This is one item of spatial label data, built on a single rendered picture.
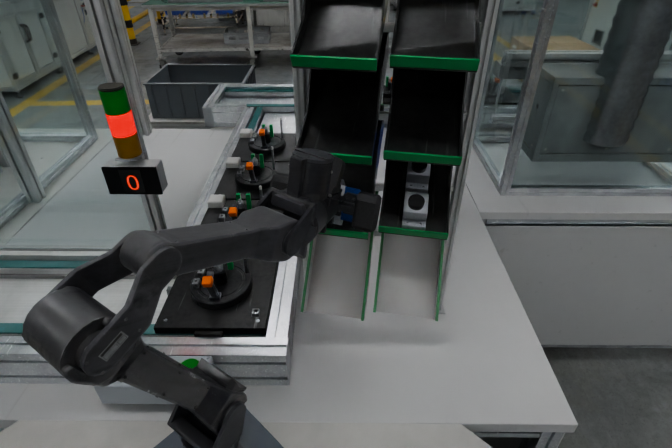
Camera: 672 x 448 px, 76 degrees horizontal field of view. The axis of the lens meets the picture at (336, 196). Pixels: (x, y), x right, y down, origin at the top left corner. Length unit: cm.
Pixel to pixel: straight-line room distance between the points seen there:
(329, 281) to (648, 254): 131
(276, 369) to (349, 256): 28
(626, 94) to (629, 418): 131
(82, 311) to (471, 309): 95
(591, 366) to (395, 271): 156
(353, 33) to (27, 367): 93
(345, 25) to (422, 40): 13
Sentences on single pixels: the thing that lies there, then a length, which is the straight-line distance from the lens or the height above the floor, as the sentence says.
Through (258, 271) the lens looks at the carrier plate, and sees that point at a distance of 109.
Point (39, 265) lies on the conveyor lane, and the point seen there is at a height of 95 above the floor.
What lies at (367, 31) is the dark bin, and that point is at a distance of 74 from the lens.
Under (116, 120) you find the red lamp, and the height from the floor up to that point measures 135.
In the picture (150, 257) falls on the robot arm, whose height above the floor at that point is 145.
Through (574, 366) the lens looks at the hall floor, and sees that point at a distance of 235.
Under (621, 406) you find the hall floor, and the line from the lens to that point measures 231.
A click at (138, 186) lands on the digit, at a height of 119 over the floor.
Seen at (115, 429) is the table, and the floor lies 86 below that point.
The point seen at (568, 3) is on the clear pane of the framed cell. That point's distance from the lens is 148.
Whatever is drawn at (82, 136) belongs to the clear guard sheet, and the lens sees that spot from 113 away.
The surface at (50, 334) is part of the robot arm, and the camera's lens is 42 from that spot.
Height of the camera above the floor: 170
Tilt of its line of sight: 33 degrees down
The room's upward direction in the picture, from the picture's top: straight up
